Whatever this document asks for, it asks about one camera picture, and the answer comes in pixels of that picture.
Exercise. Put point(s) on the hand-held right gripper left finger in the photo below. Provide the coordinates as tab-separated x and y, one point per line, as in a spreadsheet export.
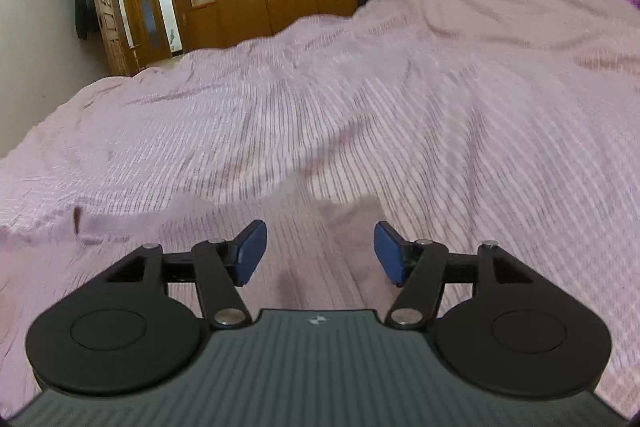
250	252

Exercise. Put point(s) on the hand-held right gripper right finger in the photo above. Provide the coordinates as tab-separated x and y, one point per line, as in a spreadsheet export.
390	252

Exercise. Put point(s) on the lilac knit cardigan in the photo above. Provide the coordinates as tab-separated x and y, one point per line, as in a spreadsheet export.
350	222

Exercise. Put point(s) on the pink checked bedspread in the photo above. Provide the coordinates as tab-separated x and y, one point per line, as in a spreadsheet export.
425	107

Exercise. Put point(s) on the wooden door with glass pane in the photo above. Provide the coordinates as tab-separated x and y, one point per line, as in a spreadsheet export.
146	19

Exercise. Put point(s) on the open wooden room door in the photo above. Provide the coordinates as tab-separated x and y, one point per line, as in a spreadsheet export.
107	17

